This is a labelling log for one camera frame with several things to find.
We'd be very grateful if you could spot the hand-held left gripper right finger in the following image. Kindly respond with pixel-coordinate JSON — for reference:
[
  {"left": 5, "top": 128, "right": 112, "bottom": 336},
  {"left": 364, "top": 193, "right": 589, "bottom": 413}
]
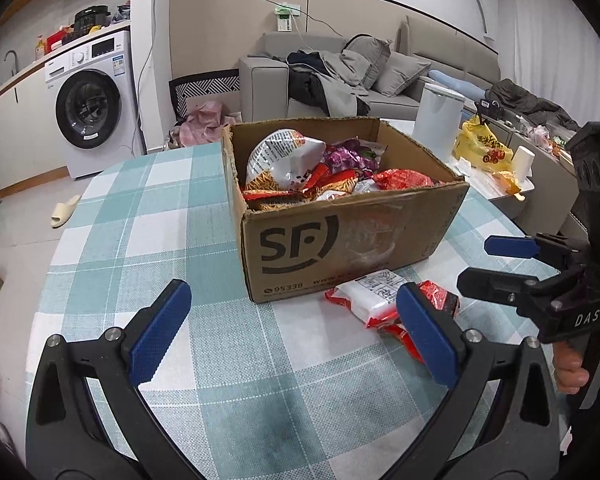
[{"left": 396, "top": 282, "right": 562, "bottom": 480}]

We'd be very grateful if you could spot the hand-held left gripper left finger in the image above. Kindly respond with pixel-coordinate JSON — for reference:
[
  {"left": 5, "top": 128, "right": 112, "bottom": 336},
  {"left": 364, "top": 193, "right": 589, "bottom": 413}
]
[{"left": 26, "top": 279, "right": 193, "bottom": 480}]

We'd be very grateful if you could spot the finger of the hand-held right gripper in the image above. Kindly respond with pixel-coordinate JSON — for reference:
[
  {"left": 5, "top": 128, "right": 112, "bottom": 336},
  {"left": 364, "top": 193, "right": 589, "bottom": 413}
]
[
  {"left": 456, "top": 266, "right": 563, "bottom": 313},
  {"left": 484, "top": 232, "right": 590, "bottom": 274}
]

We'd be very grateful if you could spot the dark red snack packet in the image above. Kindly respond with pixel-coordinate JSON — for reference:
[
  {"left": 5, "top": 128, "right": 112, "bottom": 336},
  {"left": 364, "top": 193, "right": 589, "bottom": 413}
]
[{"left": 417, "top": 280, "right": 461, "bottom": 319}]

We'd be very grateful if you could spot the white red snack packet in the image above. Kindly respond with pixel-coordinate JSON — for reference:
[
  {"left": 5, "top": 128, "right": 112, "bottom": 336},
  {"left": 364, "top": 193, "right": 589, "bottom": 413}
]
[{"left": 324, "top": 269, "right": 407, "bottom": 330}]

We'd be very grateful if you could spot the brown cardboard box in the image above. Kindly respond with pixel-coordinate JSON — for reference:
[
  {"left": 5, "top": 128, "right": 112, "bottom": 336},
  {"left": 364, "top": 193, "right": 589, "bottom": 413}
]
[{"left": 221, "top": 116, "right": 471, "bottom": 304}]

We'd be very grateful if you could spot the shiny red snack packet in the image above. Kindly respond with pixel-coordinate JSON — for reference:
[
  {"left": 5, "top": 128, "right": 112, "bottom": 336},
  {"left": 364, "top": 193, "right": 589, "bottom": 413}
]
[{"left": 372, "top": 169, "right": 449, "bottom": 192}]

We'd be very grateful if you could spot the orange noodle stick snack bag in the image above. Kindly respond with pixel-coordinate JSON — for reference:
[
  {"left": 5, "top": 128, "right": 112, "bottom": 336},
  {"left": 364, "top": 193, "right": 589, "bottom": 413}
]
[{"left": 241, "top": 180, "right": 312, "bottom": 212}]

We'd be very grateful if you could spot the red orange snack packet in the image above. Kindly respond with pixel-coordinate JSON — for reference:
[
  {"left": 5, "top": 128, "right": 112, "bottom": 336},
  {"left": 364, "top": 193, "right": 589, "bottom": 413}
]
[{"left": 305, "top": 167, "right": 362, "bottom": 199}]

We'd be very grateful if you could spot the purple snack bag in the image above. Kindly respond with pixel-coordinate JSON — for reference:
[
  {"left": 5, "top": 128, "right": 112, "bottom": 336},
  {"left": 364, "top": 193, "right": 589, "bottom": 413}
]
[{"left": 324, "top": 139, "right": 387, "bottom": 174}]

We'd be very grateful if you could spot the white snack bag orange label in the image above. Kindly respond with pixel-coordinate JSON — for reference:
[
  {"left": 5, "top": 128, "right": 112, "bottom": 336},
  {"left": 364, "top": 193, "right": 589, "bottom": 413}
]
[{"left": 244, "top": 129, "right": 327, "bottom": 192}]

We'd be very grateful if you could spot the person's right hand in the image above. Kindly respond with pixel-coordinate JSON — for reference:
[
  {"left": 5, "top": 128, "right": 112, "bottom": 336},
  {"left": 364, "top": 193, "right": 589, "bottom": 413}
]
[{"left": 552, "top": 322, "right": 600, "bottom": 396}]

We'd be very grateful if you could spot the grey coffee table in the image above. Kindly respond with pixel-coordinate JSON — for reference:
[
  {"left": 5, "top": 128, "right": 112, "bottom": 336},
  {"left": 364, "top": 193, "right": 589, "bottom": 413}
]
[{"left": 450, "top": 120, "right": 582, "bottom": 235}]

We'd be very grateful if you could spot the orange wrapper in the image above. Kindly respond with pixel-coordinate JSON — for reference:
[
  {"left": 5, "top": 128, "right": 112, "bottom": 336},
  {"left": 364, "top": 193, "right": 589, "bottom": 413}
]
[{"left": 495, "top": 170, "right": 524, "bottom": 197}]

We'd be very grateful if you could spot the white cup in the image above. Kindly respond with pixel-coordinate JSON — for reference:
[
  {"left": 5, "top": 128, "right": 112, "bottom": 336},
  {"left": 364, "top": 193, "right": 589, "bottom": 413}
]
[{"left": 511, "top": 145, "right": 536, "bottom": 184}]

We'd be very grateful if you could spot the teal checked tablecloth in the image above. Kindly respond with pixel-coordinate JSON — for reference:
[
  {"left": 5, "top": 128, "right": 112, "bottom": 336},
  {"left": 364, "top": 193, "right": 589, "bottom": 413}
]
[{"left": 26, "top": 142, "right": 572, "bottom": 480}]

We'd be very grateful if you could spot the yellow plastic bag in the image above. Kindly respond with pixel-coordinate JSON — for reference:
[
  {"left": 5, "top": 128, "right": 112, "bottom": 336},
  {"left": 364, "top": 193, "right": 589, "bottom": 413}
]
[{"left": 452, "top": 115, "right": 515, "bottom": 174}]

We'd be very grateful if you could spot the white lidded bin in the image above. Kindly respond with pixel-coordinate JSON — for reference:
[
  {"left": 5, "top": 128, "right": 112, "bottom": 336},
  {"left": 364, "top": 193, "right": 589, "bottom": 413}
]
[{"left": 412, "top": 82, "right": 466, "bottom": 157}]

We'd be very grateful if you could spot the dark grey jacket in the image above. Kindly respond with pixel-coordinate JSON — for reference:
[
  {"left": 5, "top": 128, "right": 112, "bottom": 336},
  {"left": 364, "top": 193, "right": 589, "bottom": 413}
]
[{"left": 485, "top": 79, "right": 581, "bottom": 132}]

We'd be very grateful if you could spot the beige slipper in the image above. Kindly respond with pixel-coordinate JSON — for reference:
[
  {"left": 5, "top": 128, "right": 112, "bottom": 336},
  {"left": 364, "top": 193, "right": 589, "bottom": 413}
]
[{"left": 50, "top": 195, "right": 82, "bottom": 230}]

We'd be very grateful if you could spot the light blue bolster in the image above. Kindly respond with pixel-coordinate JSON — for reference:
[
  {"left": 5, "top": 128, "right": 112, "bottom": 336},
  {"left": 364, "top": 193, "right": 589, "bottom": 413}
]
[{"left": 427, "top": 69, "right": 487, "bottom": 99}]

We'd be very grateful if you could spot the white curtain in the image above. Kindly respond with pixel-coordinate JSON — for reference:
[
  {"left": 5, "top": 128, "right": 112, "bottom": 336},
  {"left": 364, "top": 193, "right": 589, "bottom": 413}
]
[{"left": 507, "top": 0, "right": 600, "bottom": 123}]

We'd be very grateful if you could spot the grey pillow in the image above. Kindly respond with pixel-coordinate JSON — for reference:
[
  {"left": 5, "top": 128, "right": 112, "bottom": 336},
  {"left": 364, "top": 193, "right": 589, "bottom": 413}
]
[
  {"left": 342, "top": 35, "right": 394, "bottom": 92},
  {"left": 375, "top": 51, "right": 433, "bottom": 99}
]

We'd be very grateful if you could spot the pink cloth bundle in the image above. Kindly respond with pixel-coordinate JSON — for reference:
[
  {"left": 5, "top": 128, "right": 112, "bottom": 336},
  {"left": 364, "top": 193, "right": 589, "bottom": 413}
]
[{"left": 179, "top": 101, "right": 237, "bottom": 147}]

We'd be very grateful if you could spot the white washing machine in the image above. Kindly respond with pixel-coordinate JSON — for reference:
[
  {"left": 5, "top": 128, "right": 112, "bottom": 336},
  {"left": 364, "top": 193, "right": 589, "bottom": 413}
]
[{"left": 44, "top": 30, "right": 146, "bottom": 182}]

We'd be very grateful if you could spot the white kitchen cabinet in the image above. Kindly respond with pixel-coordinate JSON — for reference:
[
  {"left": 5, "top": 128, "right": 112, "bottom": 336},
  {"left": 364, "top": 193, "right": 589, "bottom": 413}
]
[{"left": 0, "top": 57, "right": 74, "bottom": 197}]

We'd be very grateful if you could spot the black white patterned bag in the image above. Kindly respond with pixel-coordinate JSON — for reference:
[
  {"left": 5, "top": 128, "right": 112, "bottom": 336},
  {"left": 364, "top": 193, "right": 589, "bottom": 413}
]
[{"left": 169, "top": 71, "right": 241, "bottom": 122}]

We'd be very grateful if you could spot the black jacket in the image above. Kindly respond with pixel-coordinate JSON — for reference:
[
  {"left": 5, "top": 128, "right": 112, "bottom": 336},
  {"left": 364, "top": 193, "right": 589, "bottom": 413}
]
[{"left": 286, "top": 50, "right": 332, "bottom": 117}]

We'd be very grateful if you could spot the grey sofa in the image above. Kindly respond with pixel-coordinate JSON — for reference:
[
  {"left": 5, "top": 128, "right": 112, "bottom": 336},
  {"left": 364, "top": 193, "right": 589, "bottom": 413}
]
[{"left": 237, "top": 15, "right": 501, "bottom": 124}]

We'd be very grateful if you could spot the black rice cooker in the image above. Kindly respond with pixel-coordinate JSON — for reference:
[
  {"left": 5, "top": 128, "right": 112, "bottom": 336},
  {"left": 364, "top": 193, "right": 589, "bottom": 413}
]
[{"left": 72, "top": 5, "right": 112, "bottom": 36}]

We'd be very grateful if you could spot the white cable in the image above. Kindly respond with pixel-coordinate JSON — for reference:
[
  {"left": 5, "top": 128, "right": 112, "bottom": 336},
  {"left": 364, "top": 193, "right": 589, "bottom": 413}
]
[{"left": 130, "top": 0, "right": 164, "bottom": 157}]

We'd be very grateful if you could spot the white green wall device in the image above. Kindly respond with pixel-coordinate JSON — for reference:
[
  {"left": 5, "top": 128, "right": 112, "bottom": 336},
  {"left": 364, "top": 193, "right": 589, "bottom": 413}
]
[{"left": 274, "top": 2, "right": 302, "bottom": 32}]

